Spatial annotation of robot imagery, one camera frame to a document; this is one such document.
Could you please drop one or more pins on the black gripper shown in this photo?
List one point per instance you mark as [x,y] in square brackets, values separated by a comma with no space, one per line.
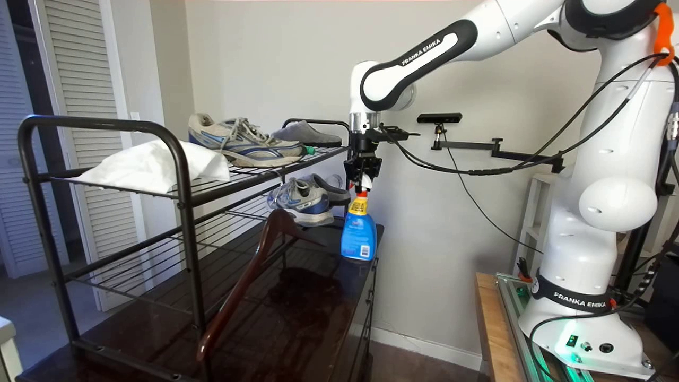
[362,156]

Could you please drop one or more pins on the blue spray bottle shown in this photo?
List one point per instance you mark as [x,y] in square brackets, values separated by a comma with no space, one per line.
[359,231]

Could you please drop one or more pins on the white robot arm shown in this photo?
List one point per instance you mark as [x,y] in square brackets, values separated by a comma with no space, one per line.
[606,191]

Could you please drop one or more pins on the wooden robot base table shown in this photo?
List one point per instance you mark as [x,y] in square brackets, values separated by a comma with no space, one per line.
[499,350]

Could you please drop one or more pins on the grey blue sneaker lower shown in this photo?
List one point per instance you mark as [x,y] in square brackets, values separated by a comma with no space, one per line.
[308,199]

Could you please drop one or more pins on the grey blue sneaker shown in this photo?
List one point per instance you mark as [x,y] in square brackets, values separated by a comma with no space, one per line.
[308,199]
[243,142]

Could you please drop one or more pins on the grey slipper top shelf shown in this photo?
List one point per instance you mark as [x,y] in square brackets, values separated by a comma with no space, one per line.
[307,133]

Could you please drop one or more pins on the brown wooden hanger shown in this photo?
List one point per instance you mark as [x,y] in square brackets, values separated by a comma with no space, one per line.
[247,276]

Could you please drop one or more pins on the grey blue sneaker top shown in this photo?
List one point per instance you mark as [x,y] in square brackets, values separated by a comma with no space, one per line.
[243,142]

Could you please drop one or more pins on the dark wooden dresser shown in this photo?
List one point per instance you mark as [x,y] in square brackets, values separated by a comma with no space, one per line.
[154,339]

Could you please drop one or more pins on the white cloth on rack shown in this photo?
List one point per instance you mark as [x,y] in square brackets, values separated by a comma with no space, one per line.
[150,165]

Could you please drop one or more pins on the black metal shoe rack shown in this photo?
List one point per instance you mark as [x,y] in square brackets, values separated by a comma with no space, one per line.
[219,226]

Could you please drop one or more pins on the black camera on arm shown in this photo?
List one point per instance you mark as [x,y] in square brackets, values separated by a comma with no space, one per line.
[439,117]

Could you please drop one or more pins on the orange handled clamp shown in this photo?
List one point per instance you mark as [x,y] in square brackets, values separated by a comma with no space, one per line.
[663,41]

